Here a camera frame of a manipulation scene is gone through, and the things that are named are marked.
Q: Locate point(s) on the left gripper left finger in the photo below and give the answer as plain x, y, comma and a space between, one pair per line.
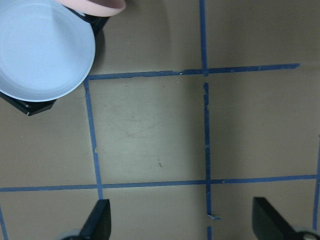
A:
98, 224

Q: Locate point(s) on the light blue plate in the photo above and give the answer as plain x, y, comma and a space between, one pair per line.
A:
46, 51

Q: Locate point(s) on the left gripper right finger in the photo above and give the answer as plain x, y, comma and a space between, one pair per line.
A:
268, 224

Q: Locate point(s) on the pink plate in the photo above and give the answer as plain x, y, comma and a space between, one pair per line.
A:
99, 8

